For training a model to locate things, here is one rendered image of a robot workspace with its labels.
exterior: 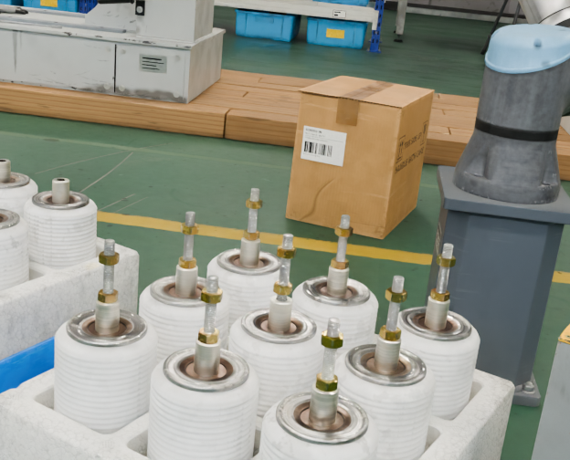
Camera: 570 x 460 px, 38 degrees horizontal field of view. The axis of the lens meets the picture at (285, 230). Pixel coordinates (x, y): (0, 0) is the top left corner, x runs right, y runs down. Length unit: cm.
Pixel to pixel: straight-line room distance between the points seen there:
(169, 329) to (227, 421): 17
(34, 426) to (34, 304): 30
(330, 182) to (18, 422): 119
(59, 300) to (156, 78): 170
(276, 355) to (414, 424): 14
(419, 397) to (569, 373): 13
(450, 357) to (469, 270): 38
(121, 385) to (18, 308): 30
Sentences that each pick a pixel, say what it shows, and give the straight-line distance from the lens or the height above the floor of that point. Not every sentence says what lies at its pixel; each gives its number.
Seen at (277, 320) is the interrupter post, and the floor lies 26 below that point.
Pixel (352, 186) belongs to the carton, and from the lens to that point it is 187.
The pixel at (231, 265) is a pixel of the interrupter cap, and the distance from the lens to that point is 97.
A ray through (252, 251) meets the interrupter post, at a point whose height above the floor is 27.
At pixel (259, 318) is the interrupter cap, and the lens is 85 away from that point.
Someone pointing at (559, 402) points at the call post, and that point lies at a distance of 79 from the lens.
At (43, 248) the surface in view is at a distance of 115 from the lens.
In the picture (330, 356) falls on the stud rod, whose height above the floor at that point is 31.
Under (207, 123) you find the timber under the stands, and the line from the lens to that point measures 265.
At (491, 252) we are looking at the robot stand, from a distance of 121.
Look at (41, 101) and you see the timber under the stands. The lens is 280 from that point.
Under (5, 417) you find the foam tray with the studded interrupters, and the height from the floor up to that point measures 17.
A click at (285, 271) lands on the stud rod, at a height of 31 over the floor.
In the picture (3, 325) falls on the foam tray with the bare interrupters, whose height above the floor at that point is 15.
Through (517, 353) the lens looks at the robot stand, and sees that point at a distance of 128.
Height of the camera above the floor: 62
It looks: 19 degrees down
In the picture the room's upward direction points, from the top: 6 degrees clockwise
